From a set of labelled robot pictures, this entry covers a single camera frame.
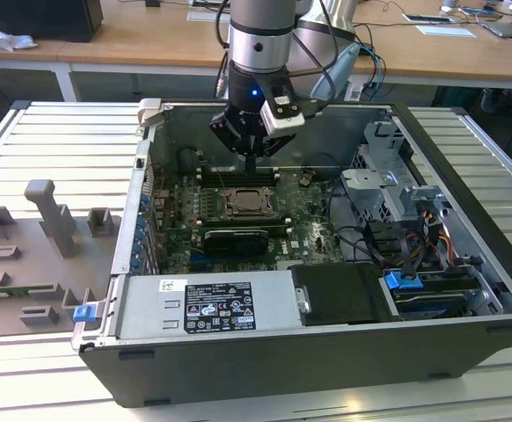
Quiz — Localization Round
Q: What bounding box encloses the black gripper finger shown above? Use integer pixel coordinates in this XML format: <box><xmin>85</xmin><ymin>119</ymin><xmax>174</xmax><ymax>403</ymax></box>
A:
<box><xmin>208</xmin><ymin>109</ymin><xmax>252</xmax><ymax>176</ymax></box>
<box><xmin>250</xmin><ymin>130</ymin><xmax>297</xmax><ymax>176</ymax></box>

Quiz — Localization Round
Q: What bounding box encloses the black RAM slots bank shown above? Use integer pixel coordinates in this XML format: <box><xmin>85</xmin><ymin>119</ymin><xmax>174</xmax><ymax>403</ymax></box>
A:
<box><xmin>193</xmin><ymin>215</ymin><xmax>295</xmax><ymax>236</ymax></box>
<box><xmin>197</xmin><ymin>166</ymin><xmax>282</xmax><ymax>185</ymax></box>

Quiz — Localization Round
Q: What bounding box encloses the grey case latch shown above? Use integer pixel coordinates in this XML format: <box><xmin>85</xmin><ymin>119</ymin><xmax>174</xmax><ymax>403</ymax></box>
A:
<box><xmin>135</xmin><ymin>98</ymin><xmax>165</xmax><ymax>129</ymax></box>

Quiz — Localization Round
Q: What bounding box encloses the green motherboard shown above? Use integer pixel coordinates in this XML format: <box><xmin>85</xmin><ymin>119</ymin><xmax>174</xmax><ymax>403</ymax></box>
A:
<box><xmin>152</xmin><ymin>169</ymin><xmax>354</xmax><ymax>273</ymax></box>

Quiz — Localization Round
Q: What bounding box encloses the silver drive cage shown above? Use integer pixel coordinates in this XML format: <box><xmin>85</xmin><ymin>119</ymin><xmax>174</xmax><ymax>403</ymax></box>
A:
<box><xmin>339</xmin><ymin>120</ymin><xmax>450</xmax><ymax>225</ymax></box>

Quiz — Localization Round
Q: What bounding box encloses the black graphics card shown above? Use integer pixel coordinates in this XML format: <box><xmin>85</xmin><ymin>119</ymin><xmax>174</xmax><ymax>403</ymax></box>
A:
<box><xmin>202</xmin><ymin>227</ymin><xmax>269</xmax><ymax>257</ymax></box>

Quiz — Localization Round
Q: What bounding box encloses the wooden desk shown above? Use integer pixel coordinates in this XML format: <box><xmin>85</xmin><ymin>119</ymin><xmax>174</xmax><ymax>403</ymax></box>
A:
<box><xmin>0</xmin><ymin>0</ymin><xmax>512</xmax><ymax>103</ymax></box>

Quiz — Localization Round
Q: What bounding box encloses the black plastic shroud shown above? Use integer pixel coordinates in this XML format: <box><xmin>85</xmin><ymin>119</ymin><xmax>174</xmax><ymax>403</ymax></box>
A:
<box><xmin>290</xmin><ymin>263</ymin><xmax>391</xmax><ymax>327</ymax></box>

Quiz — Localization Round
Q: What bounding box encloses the hard disk in blue carrier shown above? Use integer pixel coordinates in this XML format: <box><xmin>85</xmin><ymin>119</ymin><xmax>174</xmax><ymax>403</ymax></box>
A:
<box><xmin>383</xmin><ymin>268</ymin><xmax>481</xmax><ymax>321</ymax></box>

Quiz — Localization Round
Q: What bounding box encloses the silver power supply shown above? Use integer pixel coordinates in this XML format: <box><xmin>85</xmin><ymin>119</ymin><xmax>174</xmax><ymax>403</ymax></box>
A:
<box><xmin>117</xmin><ymin>270</ymin><xmax>304</xmax><ymax>339</ymax></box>

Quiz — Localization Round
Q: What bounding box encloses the white paper sheet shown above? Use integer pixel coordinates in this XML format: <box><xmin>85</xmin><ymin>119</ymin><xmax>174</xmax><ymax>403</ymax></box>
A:
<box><xmin>415</xmin><ymin>25</ymin><xmax>478</xmax><ymax>39</ymax></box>

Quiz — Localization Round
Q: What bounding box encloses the black box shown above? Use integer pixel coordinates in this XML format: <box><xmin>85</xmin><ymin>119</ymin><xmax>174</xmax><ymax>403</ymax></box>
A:
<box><xmin>0</xmin><ymin>0</ymin><xmax>105</xmax><ymax>43</ymax></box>

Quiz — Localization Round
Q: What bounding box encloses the crumpled white paper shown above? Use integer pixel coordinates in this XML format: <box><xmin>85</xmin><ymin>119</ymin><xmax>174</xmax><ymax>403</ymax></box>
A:
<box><xmin>0</xmin><ymin>24</ymin><xmax>38</xmax><ymax>53</ymax></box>

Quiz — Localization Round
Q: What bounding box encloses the black open PC case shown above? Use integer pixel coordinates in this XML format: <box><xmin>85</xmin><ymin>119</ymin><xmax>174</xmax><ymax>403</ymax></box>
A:
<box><xmin>75</xmin><ymin>97</ymin><xmax>512</xmax><ymax>410</ymax></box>

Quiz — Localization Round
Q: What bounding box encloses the grey parts rack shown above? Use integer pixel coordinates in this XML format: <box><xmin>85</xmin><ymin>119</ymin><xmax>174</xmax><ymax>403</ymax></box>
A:
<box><xmin>0</xmin><ymin>178</ymin><xmax>123</xmax><ymax>339</ymax></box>

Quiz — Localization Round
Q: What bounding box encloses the grey laptop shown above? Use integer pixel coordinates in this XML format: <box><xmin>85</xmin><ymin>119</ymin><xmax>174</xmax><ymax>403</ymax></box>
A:
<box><xmin>479</xmin><ymin>18</ymin><xmax>512</xmax><ymax>43</ymax></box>

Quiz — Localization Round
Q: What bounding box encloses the green RAM stick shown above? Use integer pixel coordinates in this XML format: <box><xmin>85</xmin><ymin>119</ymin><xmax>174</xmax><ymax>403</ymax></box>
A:
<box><xmin>0</xmin><ymin>286</ymin><xmax>35</xmax><ymax>299</ymax></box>

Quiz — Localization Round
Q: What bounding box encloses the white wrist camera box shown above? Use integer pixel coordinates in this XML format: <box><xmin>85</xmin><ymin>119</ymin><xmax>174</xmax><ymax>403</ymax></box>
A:
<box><xmin>259</xmin><ymin>85</ymin><xmax>306</xmax><ymax>135</ymax></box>

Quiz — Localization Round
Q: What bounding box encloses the black cable bundle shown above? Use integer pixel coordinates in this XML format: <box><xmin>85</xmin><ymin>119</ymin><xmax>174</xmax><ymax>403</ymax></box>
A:
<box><xmin>325</xmin><ymin>179</ymin><xmax>378</xmax><ymax>267</ymax></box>

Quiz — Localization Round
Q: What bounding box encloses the blue cable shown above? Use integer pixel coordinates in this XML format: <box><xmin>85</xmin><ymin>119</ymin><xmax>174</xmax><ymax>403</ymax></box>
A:
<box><xmin>363</xmin><ymin>41</ymin><xmax>387</xmax><ymax>103</ymax></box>

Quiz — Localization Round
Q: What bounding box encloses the orange yellow wire bundle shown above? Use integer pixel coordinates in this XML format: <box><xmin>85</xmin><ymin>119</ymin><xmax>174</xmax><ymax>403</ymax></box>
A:
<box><xmin>421</xmin><ymin>209</ymin><xmax>456</xmax><ymax>266</ymax></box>

